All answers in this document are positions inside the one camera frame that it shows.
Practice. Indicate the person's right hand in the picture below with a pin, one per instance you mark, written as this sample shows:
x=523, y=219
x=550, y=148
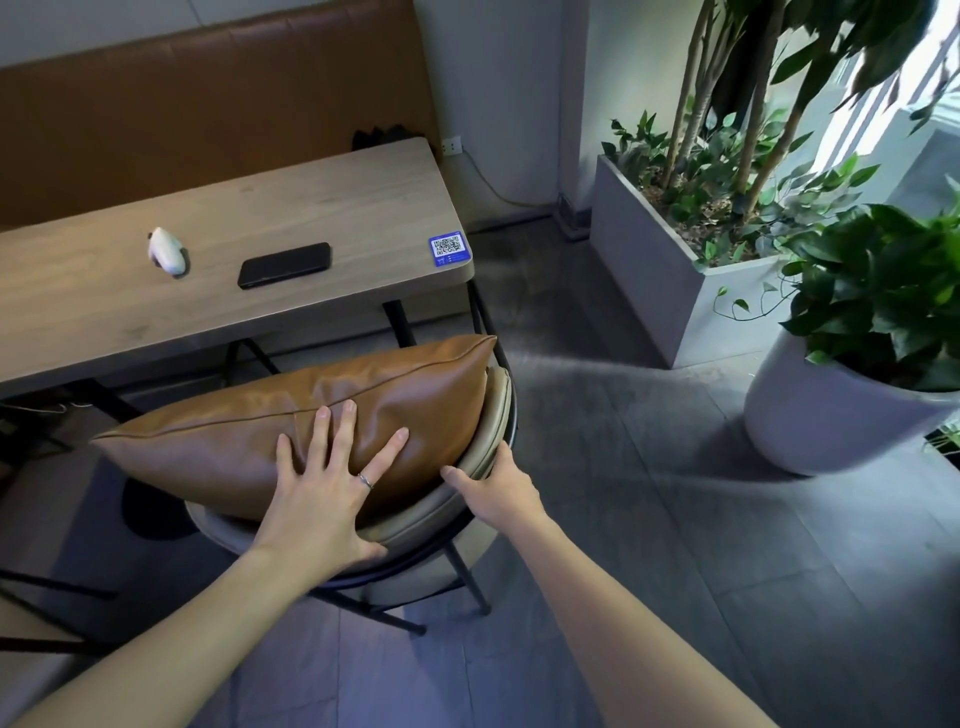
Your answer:
x=502, y=491

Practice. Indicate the person's left hand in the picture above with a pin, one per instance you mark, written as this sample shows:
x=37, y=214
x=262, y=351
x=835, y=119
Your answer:
x=319, y=517

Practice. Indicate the person's left middle finger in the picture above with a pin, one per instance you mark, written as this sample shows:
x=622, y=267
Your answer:
x=346, y=435

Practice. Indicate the person's right thumb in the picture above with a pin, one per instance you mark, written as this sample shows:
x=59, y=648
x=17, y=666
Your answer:
x=457, y=476

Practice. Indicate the person's left little finger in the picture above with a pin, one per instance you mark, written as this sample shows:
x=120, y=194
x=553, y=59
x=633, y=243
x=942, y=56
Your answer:
x=286, y=457

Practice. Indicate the person's left thumb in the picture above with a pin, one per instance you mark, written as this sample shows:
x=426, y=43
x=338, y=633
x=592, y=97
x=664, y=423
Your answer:
x=371, y=549

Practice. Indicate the beige round padded chair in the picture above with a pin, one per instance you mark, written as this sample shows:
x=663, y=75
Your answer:
x=424, y=521

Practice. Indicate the brown leather cushion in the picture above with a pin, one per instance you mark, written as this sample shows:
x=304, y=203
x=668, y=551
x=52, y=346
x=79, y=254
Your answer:
x=225, y=442

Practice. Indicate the person's left forearm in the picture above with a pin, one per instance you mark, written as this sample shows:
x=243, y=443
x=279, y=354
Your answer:
x=172, y=645

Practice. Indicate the person's right forearm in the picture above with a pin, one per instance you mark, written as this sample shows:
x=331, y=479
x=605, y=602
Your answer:
x=615, y=630

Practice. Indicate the black smartphone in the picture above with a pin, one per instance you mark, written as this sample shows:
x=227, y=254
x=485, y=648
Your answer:
x=285, y=265

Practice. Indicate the blue code sticker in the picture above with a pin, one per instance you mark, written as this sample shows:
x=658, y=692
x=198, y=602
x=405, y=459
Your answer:
x=448, y=249

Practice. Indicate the wooden table with black legs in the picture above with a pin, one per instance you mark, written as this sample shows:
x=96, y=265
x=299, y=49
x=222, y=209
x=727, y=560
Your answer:
x=112, y=300

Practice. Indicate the small white figurine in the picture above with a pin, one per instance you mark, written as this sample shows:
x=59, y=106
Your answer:
x=168, y=251

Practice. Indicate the grey rectangular planter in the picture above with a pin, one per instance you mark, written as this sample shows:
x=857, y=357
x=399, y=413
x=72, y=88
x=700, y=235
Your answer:
x=645, y=262

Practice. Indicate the grey floor outlet box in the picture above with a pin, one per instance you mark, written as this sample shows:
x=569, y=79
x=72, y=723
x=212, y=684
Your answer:
x=574, y=216

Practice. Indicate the black item behind table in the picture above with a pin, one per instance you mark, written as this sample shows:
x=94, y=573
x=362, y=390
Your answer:
x=381, y=137

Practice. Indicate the white round plant pot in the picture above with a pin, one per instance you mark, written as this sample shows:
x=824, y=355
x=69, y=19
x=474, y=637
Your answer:
x=817, y=412

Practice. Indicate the brown leather bench backrest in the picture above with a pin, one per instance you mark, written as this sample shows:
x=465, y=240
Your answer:
x=150, y=112

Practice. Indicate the green trailing leafy plant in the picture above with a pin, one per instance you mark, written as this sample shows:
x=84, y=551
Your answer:
x=885, y=300

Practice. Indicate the tall green leafy tree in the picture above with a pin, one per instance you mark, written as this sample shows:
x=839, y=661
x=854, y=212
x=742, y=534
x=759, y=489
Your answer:
x=750, y=97

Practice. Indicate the bright window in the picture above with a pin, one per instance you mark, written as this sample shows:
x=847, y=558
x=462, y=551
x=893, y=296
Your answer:
x=885, y=112

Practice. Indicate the black metal chair frame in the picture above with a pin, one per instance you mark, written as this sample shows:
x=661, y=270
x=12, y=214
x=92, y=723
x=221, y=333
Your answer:
x=52, y=583

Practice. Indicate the white wall socket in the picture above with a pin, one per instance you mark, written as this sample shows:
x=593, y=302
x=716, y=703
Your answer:
x=451, y=146

